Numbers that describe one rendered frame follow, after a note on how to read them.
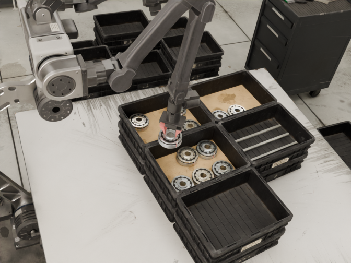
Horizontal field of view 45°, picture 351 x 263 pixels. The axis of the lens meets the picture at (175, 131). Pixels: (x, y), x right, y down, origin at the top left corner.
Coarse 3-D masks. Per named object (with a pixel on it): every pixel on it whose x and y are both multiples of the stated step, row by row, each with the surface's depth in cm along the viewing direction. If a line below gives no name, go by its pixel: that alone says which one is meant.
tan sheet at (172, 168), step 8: (176, 152) 208; (160, 160) 203; (168, 160) 204; (176, 160) 204; (200, 160) 206; (208, 160) 206; (216, 160) 207; (224, 160) 207; (168, 168) 200; (176, 168) 201; (184, 168) 201; (192, 168) 202; (208, 168) 203; (168, 176) 197
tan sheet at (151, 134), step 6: (144, 114) 224; (150, 114) 224; (156, 114) 225; (186, 114) 227; (150, 120) 221; (156, 120) 222; (150, 126) 218; (156, 126) 218; (138, 132) 214; (144, 132) 215; (150, 132) 215; (156, 132) 216; (144, 138) 212; (150, 138) 212; (156, 138) 213
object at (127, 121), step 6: (150, 96) 219; (156, 96) 220; (132, 102) 215; (120, 108) 211; (204, 108) 217; (120, 114) 211; (126, 120) 205; (210, 120) 212; (132, 126) 203; (198, 126) 207; (132, 132) 202; (186, 132) 204; (138, 138) 198; (144, 144) 196; (150, 144) 196
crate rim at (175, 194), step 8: (200, 128) 206; (184, 136) 203; (224, 136) 205; (152, 144) 196; (232, 144) 201; (240, 152) 198; (152, 160) 190; (160, 168) 187; (240, 168) 192; (160, 176) 186; (216, 176) 187; (224, 176) 187; (168, 184) 181; (200, 184) 183; (176, 192) 179; (184, 192) 179
